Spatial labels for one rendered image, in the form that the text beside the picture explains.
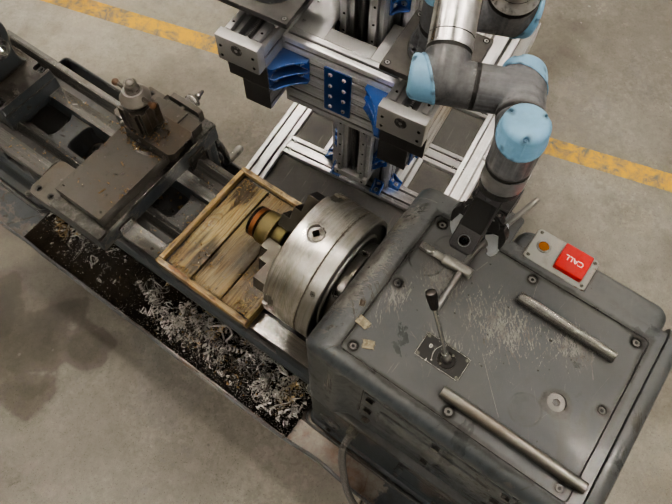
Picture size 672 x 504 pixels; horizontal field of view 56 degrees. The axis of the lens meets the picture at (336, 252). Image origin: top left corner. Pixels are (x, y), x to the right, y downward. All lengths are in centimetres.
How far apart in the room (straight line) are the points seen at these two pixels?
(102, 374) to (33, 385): 26
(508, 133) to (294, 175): 173
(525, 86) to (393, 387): 56
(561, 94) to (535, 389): 228
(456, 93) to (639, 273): 200
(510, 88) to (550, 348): 49
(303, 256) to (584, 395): 59
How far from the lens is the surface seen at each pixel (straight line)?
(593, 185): 306
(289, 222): 143
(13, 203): 238
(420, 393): 117
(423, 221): 130
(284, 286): 131
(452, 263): 124
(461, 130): 279
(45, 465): 260
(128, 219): 178
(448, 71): 103
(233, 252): 168
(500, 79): 104
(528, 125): 96
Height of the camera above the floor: 238
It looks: 63 degrees down
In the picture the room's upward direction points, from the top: 2 degrees clockwise
